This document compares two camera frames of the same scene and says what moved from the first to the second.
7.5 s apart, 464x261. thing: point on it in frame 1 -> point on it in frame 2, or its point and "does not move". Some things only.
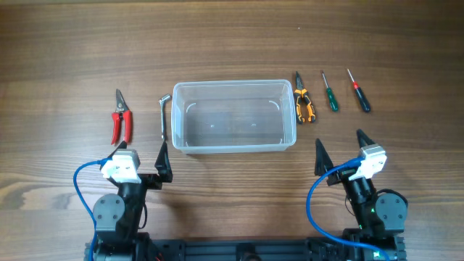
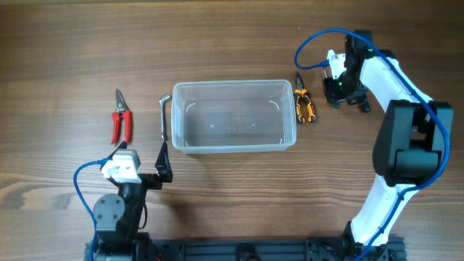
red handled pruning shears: (122, 112) does not move
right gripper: (322, 161) -> (360, 91)
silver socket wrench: (166, 97) does not move
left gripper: (155, 182) does not move
